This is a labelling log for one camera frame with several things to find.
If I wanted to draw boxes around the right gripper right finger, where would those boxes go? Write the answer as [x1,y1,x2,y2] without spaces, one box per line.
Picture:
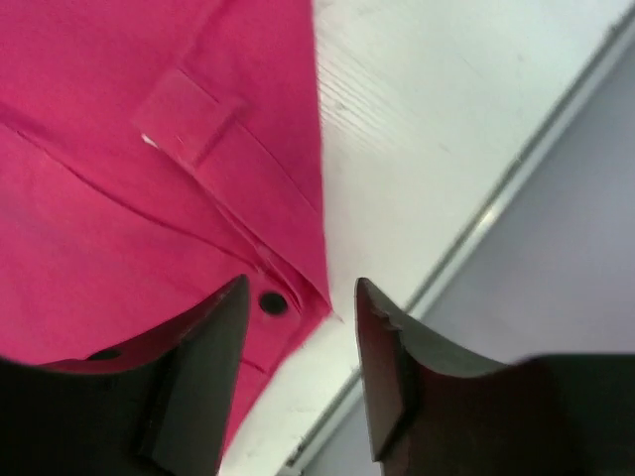
[355,278,634,475]

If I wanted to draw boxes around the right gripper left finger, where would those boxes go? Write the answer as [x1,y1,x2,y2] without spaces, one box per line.
[1,276,250,475]

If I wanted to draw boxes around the pink trousers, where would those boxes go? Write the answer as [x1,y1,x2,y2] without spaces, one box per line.
[1,1,331,435]

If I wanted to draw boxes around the aluminium front rail frame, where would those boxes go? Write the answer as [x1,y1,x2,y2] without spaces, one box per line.
[285,9,635,470]

